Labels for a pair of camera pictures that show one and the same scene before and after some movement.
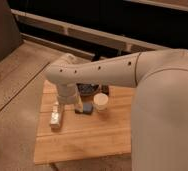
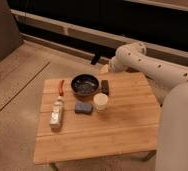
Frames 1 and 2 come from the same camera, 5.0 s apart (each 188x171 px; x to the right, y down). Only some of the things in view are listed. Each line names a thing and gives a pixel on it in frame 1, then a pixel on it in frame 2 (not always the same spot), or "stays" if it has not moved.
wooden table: x=106 y=131 stays
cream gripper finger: x=79 y=106 to x=104 y=69
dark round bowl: x=87 y=89 stays
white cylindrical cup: x=101 y=101 stays
